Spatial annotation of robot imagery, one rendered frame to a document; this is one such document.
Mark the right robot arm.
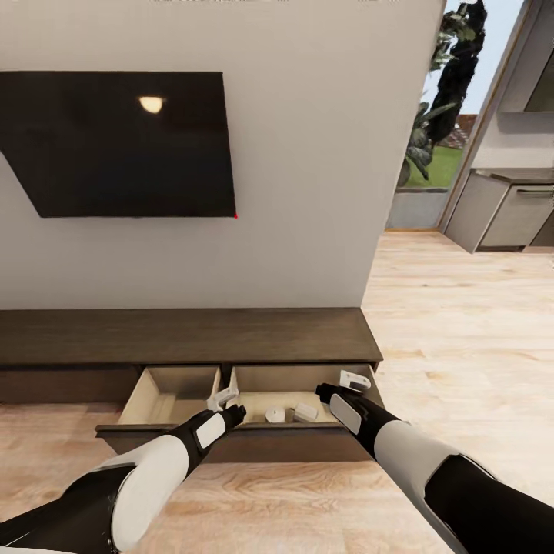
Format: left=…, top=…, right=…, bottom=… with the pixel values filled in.
left=316, top=370, right=554, bottom=554

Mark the pillar candle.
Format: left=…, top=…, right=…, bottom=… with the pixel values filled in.
left=292, top=402, right=318, bottom=422
left=265, top=404, right=285, bottom=423

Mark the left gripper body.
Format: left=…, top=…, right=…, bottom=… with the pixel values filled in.
left=219, top=404, right=244, bottom=436

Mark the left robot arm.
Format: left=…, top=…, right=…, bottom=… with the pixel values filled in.
left=0, top=387, right=246, bottom=554

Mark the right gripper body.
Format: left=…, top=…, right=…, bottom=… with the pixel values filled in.
left=319, top=383, right=342, bottom=404

